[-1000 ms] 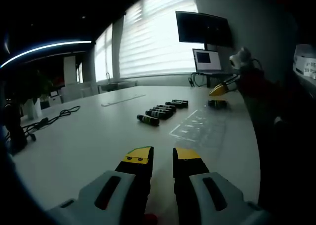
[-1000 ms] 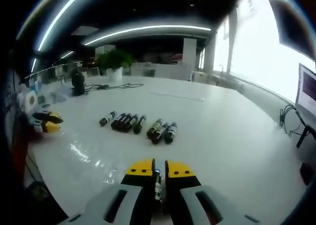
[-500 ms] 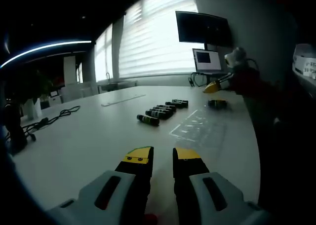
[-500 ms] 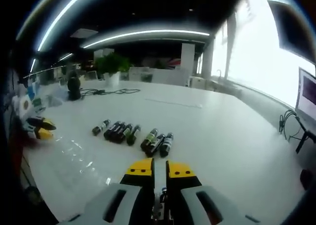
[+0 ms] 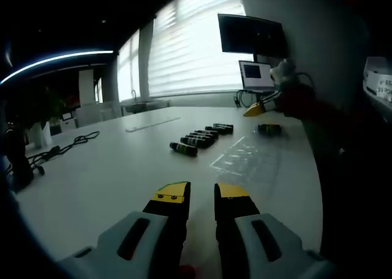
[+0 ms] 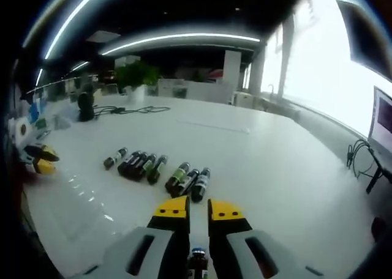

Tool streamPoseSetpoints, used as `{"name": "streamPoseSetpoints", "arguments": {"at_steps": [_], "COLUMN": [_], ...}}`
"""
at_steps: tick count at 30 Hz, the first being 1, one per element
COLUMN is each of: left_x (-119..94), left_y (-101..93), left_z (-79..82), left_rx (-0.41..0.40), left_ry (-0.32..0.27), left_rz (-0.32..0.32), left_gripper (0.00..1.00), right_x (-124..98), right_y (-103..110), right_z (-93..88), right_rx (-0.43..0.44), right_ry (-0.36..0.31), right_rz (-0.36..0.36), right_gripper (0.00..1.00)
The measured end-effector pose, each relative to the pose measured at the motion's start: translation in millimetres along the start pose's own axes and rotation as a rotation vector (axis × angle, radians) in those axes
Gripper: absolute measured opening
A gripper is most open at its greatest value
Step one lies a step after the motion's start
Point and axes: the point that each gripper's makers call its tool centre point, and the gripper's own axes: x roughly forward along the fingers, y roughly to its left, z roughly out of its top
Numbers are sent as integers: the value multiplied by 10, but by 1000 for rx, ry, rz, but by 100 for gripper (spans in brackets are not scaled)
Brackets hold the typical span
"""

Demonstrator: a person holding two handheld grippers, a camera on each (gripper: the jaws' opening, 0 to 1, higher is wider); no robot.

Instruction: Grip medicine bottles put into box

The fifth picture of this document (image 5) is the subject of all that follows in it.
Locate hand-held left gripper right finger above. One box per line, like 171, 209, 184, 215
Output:
213, 182, 337, 279

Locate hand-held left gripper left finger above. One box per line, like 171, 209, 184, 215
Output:
58, 180, 191, 279

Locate brown glass medicine bottle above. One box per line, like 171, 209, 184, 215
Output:
257, 123, 282, 135

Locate clear plastic box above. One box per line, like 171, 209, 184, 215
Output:
209, 134, 284, 187

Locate row of medicine bottles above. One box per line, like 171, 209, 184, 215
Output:
169, 122, 235, 158

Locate person's right hand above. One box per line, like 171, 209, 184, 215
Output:
279, 83, 318, 118

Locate black monitor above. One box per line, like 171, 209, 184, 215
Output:
217, 13, 287, 62

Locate white window blinds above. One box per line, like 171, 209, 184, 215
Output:
117, 0, 255, 102

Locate white cardboard carton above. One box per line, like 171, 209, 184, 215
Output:
363, 56, 392, 103

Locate white cabinets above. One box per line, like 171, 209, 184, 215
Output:
75, 103, 123, 129

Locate green plant in white pot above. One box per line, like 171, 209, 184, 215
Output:
9, 86, 67, 149

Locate black round device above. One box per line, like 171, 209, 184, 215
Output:
3, 127, 35, 194

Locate ceiling light strip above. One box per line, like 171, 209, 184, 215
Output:
0, 49, 115, 86

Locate black cable bundle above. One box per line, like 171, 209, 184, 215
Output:
233, 89, 260, 109

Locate black power cable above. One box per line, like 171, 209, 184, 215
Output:
26, 131, 101, 176

